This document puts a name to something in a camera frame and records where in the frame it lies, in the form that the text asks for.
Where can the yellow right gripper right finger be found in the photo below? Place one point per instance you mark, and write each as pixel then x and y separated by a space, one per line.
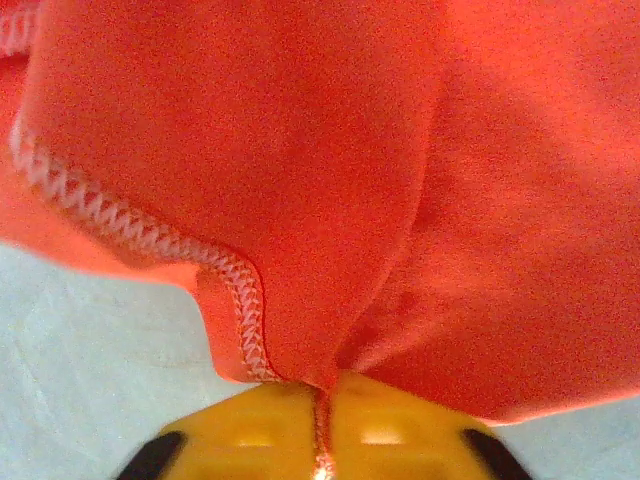
pixel 400 445

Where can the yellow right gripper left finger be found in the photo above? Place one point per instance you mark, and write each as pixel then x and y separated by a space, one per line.
pixel 250 435

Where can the orange t-shirt with print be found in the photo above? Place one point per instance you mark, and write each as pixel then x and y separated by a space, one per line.
pixel 320 150

